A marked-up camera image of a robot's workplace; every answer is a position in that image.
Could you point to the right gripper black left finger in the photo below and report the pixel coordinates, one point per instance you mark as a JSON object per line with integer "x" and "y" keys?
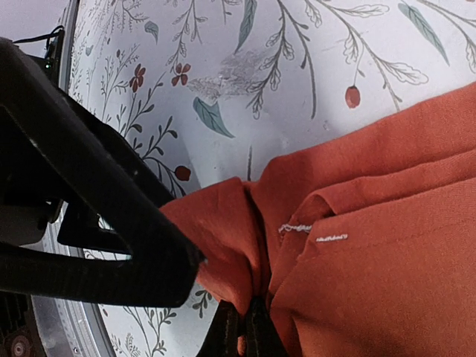
{"x": 80, "y": 211}

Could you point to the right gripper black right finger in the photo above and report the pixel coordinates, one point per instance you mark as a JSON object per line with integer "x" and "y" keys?
{"x": 255, "y": 333}

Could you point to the red underwear white waistband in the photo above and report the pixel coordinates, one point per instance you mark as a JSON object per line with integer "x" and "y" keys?
{"x": 361, "y": 246}

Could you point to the floral patterned table mat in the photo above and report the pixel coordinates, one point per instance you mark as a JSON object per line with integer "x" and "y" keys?
{"x": 207, "y": 91}

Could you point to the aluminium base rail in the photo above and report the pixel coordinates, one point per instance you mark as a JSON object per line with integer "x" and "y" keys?
{"x": 38, "y": 325}

